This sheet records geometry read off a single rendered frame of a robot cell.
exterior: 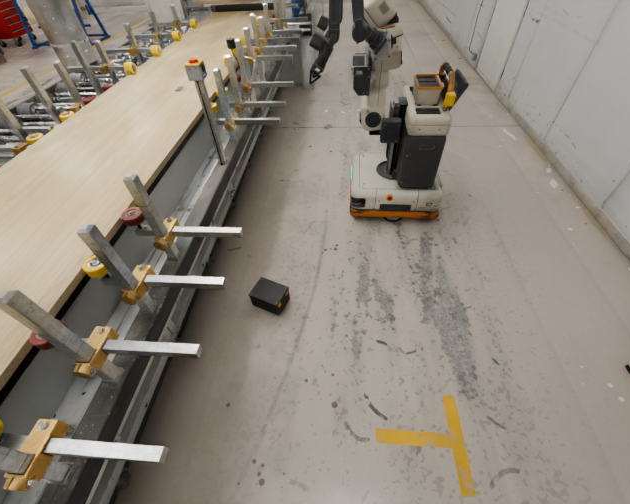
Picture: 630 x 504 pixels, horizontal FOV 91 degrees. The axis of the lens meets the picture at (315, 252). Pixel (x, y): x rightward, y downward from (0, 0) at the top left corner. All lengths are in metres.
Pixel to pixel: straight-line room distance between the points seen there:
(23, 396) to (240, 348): 0.98
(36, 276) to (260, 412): 1.09
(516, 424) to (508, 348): 0.39
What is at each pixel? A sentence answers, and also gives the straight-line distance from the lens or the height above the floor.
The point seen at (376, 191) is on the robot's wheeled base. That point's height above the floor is 0.28.
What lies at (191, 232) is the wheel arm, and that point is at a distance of 1.32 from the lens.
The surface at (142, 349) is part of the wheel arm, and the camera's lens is 1.03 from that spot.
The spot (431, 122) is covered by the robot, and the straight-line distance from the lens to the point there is 2.13.
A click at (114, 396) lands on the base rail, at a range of 1.18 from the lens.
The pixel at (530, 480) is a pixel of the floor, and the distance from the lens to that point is 1.86.
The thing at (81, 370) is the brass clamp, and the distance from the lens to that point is 1.08.
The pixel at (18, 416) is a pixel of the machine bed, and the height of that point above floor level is 0.73.
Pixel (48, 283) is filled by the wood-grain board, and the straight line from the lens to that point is 1.29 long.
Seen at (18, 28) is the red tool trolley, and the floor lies 0.28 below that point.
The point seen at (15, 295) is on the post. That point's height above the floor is 1.14.
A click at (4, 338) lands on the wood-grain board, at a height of 0.90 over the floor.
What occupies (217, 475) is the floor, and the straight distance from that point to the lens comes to 1.73.
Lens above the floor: 1.65
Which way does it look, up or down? 47 degrees down
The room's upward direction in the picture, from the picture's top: 4 degrees counter-clockwise
